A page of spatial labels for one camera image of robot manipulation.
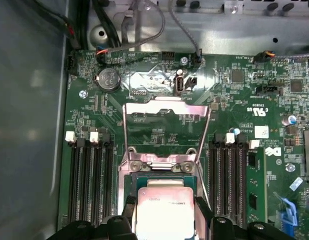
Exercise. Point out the silver drive cage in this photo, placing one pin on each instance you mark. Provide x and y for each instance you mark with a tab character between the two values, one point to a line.
244	6

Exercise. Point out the silver CPU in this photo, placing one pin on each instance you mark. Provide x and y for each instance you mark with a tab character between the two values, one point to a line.
164	212

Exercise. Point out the internal USB port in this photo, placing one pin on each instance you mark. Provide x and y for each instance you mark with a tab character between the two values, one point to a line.
180	85

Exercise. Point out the CPU socket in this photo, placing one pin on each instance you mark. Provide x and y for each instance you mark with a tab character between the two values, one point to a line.
127	185

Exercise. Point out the green motherboard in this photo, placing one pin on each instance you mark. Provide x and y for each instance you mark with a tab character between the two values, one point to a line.
224	120

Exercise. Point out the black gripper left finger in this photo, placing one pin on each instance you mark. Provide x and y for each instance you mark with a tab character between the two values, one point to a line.
118	227

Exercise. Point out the blue expansion slot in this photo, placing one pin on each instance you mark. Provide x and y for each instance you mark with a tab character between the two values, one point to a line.
289	217

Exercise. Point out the black PC case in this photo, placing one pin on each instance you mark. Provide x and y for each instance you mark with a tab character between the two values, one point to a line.
24	125

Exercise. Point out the green RAM stick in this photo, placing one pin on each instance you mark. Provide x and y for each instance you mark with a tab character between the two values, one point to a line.
255	187

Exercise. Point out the metal socket cover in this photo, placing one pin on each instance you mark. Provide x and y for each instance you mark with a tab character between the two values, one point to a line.
142	108

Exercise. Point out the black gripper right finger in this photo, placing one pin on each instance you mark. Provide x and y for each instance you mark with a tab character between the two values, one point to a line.
220	228

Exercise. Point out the white-clip RAM slot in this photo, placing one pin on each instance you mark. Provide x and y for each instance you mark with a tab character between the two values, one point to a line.
227	180
254	144
98	180
75	180

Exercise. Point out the round coin battery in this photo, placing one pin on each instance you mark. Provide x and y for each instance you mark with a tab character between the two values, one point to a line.
109	80

